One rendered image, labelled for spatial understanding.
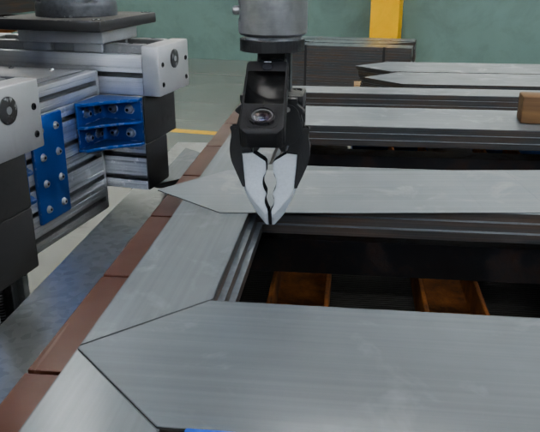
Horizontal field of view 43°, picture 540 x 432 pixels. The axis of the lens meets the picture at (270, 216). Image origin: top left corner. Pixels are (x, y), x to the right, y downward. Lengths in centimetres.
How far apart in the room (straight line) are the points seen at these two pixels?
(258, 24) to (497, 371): 41
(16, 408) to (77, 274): 57
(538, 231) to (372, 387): 43
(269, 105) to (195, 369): 29
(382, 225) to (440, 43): 723
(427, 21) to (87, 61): 689
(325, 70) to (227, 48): 328
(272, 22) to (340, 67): 468
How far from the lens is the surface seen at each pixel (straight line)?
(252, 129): 67
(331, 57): 541
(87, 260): 115
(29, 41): 140
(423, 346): 57
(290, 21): 74
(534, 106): 138
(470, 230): 87
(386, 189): 93
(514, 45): 805
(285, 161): 77
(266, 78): 73
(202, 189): 92
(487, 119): 139
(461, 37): 804
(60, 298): 104
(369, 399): 50
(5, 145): 90
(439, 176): 100
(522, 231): 88
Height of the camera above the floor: 114
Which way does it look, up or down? 20 degrees down
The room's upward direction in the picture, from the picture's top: straight up
